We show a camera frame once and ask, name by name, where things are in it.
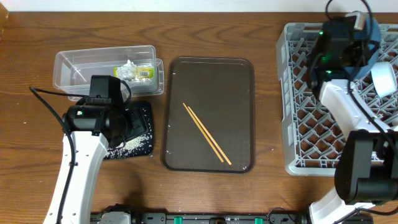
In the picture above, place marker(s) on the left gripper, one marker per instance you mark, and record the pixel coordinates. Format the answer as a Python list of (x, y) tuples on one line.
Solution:
[(117, 140)]

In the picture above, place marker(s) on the pile of white rice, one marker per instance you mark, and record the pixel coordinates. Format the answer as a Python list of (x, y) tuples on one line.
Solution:
[(139, 146)]

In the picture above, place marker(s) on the white napkin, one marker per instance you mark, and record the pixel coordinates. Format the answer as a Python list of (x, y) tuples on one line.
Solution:
[(128, 71)]

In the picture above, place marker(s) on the yellow green snack wrapper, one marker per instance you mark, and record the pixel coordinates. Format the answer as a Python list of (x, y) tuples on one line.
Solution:
[(143, 73)]

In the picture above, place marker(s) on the wooden chopstick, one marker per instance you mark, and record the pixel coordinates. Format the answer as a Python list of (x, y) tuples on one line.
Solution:
[(203, 133), (213, 143)]

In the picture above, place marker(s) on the dark blue plate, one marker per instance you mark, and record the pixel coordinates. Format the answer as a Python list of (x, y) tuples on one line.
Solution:
[(363, 49)]

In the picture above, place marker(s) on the light blue bowl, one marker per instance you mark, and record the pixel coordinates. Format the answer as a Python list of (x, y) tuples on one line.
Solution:
[(384, 79)]

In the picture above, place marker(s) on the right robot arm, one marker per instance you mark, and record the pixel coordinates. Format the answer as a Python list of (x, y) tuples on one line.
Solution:
[(366, 175)]

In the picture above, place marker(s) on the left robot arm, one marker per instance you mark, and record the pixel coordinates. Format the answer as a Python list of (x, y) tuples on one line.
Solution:
[(90, 152)]

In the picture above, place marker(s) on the grey dishwasher rack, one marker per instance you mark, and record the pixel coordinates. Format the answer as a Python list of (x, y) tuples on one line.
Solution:
[(311, 138)]

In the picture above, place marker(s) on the black tray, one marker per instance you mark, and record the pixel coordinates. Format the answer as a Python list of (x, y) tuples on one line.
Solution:
[(147, 110)]

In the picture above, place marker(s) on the clear plastic bin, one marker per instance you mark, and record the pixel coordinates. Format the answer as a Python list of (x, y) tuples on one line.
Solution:
[(73, 69)]

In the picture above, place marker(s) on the brown serving tray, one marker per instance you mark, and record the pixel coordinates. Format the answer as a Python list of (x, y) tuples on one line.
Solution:
[(221, 93)]

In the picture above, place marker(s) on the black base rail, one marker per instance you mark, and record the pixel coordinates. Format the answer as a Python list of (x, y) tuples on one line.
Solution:
[(124, 214)]

